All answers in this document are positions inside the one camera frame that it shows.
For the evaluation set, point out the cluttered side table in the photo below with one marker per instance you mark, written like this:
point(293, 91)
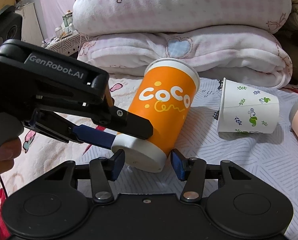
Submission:
point(67, 40)

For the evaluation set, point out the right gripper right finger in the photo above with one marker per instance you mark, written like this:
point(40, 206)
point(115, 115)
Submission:
point(191, 170)

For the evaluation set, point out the black camera box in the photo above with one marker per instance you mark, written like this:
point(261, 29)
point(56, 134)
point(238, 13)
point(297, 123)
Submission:
point(10, 24)

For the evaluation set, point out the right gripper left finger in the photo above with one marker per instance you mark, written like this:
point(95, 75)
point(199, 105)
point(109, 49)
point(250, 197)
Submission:
point(102, 170)

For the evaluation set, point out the pink checkered pillow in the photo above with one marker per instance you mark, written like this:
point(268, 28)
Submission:
point(99, 17)

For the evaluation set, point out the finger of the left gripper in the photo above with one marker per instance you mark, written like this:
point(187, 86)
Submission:
point(52, 125)
point(122, 121)

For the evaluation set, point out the orange white paper cup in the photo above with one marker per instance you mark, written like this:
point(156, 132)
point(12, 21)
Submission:
point(164, 98)

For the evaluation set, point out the white leaf-print paper cup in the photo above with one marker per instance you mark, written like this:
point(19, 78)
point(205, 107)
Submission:
point(245, 109)

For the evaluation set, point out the pink checkered folded quilt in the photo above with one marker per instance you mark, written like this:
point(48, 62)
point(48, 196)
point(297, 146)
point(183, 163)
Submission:
point(236, 52)

